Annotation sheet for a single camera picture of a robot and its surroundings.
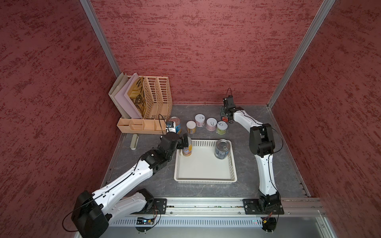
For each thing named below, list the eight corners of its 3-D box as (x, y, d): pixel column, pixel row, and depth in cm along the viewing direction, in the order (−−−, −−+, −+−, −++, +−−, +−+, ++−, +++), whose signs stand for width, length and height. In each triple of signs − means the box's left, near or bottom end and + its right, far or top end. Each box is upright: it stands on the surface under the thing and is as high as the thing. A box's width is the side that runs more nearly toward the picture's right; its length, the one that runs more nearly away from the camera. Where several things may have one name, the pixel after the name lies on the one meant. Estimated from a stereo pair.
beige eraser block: (130, 149, 97) (128, 147, 94) (134, 136, 103) (133, 134, 101) (135, 150, 97) (134, 147, 94) (139, 136, 103) (138, 134, 101)
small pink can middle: (206, 131, 107) (207, 126, 102) (205, 122, 112) (206, 117, 107) (216, 131, 107) (217, 126, 102) (215, 122, 112) (216, 117, 107)
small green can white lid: (216, 134, 105) (218, 129, 100) (215, 126, 110) (217, 120, 105) (226, 134, 105) (228, 129, 100) (225, 126, 110) (227, 120, 105)
